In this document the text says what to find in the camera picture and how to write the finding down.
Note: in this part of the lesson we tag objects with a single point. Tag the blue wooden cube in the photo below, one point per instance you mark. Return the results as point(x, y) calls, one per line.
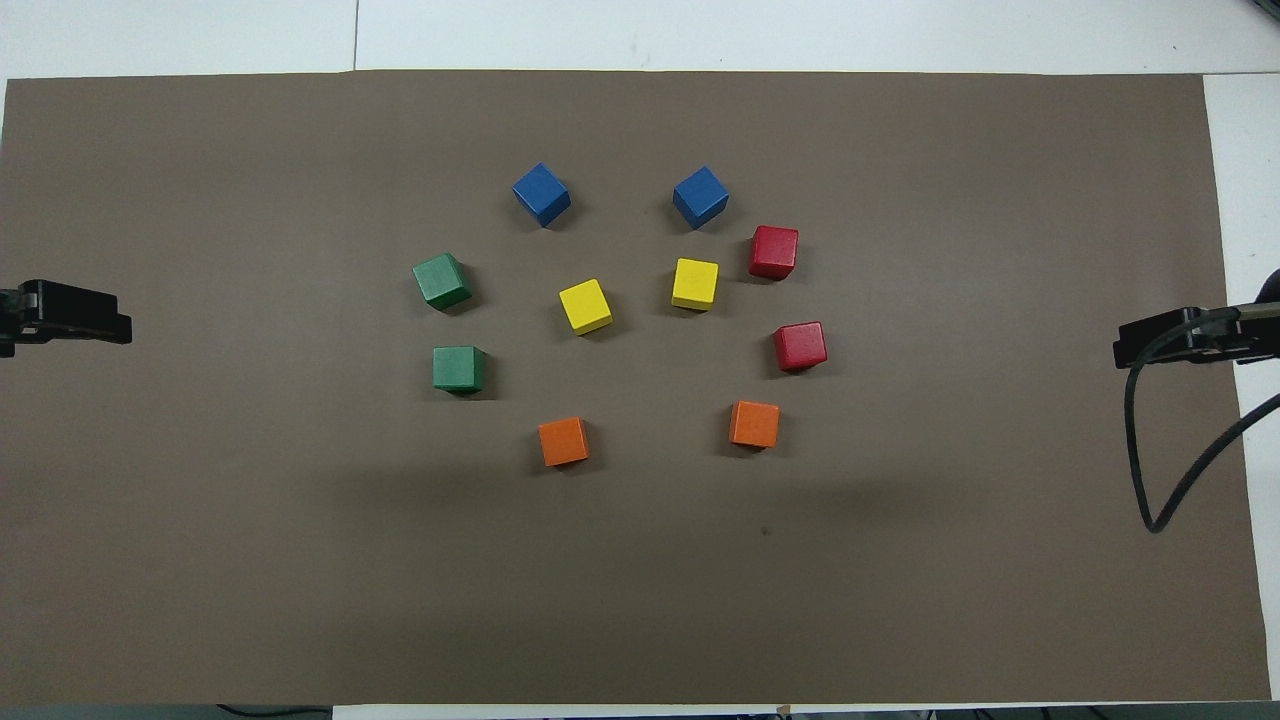
point(541, 192)
point(700, 195)

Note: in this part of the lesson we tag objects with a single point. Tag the red wooden cube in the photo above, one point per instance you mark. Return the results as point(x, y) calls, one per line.
point(800, 345)
point(774, 250)

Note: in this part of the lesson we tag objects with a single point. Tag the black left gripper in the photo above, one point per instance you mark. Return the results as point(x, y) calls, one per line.
point(8, 320)

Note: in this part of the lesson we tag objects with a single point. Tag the orange wooden cube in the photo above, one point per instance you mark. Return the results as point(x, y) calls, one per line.
point(754, 423)
point(563, 441)

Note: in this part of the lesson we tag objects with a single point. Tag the yellow wooden cube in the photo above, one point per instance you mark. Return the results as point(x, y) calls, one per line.
point(694, 282)
point(585, 304)

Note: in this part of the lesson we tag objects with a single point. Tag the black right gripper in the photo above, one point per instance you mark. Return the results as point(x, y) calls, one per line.
point(1260, 342)

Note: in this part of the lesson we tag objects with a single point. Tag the green wooden cube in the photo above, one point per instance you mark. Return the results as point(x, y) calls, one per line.
point(457, 367)
point(440, 279)

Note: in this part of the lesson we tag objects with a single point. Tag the brown table mat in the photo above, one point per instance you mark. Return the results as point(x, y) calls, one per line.
point(640, 580)

